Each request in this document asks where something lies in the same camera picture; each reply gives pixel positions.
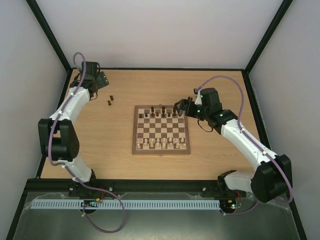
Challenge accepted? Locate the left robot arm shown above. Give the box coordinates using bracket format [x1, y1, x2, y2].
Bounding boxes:
[38, 61, 109, 194]

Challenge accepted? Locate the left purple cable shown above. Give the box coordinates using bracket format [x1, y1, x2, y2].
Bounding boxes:
[47, 51, 126, 233]

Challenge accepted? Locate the purple cable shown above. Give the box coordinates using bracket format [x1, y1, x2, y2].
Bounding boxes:
[47, 51, 126, 233]
[193, 74, 294, 217]

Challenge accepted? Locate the white slotted cable duct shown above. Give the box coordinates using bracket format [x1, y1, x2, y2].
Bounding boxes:
[30, 199, 221, 210]

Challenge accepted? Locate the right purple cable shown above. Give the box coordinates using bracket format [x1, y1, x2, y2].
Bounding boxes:
[193, 74, 294, 217]

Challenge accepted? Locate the wooden chess board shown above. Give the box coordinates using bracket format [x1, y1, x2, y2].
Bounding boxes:
[132, 104, 191, 156]

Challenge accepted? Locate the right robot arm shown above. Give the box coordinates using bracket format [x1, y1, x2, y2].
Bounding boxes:
[173, 88, 293, 203]

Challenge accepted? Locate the black aluminium frame rail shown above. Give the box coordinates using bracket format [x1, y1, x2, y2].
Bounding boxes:
[24, 177, 291, 198]

